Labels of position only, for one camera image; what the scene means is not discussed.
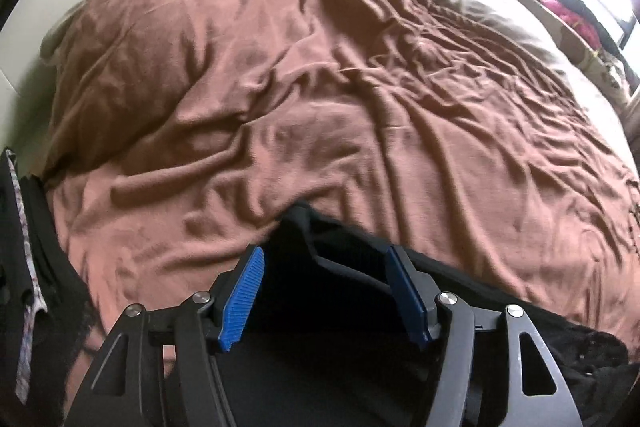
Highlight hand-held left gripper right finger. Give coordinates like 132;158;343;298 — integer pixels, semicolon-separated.
385;245;583;427

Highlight black garment with patterned trim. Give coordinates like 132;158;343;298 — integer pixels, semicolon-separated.
0;149;108;427

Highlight black pants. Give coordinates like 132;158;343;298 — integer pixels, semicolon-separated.
165;201;632;427

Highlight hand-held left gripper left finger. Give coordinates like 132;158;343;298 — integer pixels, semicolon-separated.
62;246;268;427

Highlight brown blanket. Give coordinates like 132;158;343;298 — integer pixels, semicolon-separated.
40;0;640;353

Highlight pink cloth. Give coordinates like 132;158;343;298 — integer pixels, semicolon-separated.
547;0;601;50

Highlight pile of black clothes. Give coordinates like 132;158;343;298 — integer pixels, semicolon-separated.
535;0;631;58

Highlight beige quilt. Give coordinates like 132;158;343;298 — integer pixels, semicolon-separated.
345;0;638;148

